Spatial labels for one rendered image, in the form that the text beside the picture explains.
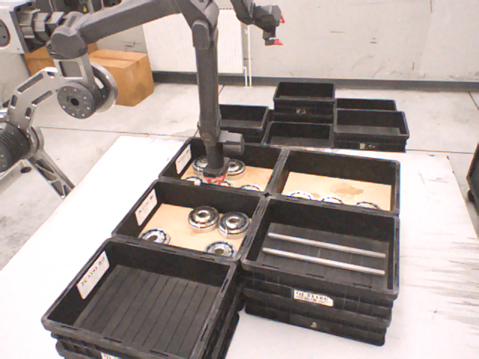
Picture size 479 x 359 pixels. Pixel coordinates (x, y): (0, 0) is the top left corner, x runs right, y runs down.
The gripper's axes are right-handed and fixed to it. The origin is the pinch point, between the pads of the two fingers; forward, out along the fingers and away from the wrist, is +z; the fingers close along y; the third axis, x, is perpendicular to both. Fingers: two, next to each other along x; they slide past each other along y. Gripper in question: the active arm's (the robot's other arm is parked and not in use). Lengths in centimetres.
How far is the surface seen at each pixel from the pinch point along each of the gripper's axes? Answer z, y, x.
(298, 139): 50, 121, -4
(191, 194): -2.1, -9.9, 5.7
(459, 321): 17, -21, -80
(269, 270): -5.5, -37.6, -29.5
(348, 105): 45, 166, -29
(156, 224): 3.9, -20.8, 14.8
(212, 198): -2.0, -9.8, -2.0
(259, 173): 4.2, 16.7, -10.1
